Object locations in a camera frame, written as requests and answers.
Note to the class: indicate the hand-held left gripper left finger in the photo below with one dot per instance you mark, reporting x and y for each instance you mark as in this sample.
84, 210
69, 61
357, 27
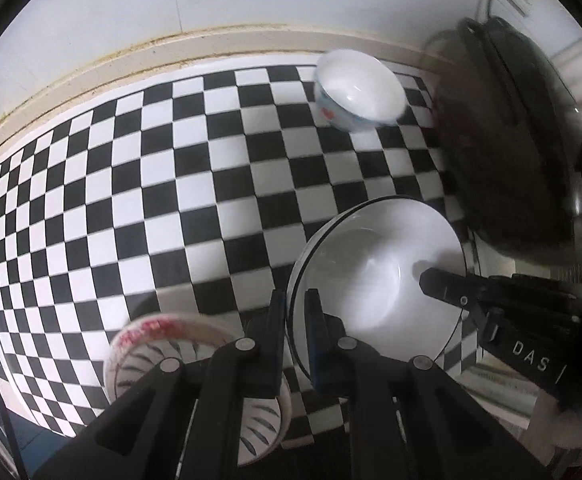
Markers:
275, 325

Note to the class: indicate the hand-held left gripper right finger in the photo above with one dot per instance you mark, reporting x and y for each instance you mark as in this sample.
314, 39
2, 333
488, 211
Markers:
316, 340

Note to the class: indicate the black and white checkered cloth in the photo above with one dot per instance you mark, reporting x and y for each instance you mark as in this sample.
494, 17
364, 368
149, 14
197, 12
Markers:
121, 210

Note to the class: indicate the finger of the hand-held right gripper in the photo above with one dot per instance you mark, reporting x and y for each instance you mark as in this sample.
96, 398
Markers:
451, 287

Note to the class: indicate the white plate with dark stripes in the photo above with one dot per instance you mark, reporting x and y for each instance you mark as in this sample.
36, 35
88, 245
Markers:
133, 365

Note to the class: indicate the white bowl with black rim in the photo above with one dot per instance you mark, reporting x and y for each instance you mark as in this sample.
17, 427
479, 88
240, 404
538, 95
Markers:
371, 270

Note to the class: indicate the brown rice cooker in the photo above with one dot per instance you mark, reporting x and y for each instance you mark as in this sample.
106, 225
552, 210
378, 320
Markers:
496, 160

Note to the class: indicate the white bowl with blue pattern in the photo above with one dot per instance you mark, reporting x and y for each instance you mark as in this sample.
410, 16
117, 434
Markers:
356, 87

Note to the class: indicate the white plate with pink flowers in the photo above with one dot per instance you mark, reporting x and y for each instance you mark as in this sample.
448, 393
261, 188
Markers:
156, 327

